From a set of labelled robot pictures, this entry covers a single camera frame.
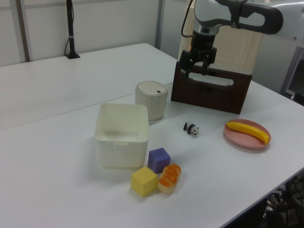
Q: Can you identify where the panda toy figure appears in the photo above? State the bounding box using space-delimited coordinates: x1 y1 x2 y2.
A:
182 121 200 138

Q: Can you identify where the grey metal frame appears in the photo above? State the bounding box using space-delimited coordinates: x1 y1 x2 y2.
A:
280 44 304 106

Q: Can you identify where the dark drawer with white handle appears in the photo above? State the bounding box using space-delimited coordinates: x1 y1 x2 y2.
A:
173 62 252 90

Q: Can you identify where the orange topped toy bread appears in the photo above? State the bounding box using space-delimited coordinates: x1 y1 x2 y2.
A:
157 163 182 195

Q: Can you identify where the purple cube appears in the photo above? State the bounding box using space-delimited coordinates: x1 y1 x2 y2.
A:
147 147 171 174

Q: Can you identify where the yellow cube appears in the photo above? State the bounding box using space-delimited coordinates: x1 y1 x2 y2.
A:
131 166 158 197

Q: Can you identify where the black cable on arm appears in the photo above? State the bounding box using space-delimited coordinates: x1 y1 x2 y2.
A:
181 0 198 38

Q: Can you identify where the yellow toy banana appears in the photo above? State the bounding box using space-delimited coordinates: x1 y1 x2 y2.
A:
225 121 271 145

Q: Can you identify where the small beige lidded trash can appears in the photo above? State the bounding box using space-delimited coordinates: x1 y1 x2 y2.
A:
134 80 169 121

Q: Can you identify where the open cream plastic bin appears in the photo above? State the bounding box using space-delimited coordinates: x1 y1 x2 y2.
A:
93 103 150 170

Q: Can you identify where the brown wooden box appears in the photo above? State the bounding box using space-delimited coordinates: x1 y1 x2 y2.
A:
170 60 253 115

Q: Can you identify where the black pole stand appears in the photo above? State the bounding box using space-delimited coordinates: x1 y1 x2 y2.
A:
64 0 81 59

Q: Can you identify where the black mesh chair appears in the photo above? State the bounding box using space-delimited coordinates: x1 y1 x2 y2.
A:
265 173 304 228

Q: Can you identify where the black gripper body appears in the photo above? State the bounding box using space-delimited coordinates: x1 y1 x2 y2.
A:
189 30 218 65

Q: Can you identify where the pink plate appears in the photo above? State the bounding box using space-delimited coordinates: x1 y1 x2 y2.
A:
223 118 271 150

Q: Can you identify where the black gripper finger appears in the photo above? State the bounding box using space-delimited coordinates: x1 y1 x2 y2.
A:
201 54 211 76
178 49 194 80

